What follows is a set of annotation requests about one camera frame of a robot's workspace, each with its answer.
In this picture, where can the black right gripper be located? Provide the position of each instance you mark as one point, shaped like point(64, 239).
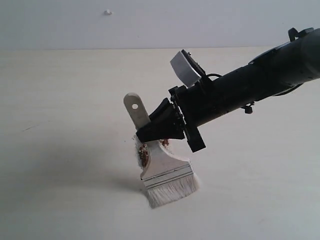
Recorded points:
point(166, 122)

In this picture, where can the wooden paint brush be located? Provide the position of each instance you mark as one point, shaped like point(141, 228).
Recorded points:
point(167, 177)

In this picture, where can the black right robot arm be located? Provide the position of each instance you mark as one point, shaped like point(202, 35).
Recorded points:
point(204, 97)

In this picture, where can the pile of beans and rice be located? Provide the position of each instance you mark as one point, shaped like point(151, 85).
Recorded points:
point(142, 152)

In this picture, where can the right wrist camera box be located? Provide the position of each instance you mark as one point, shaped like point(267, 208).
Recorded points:
point(186, 68)

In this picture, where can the white wall anchor plug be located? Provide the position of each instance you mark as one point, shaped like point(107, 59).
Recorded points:
point(107, 12)

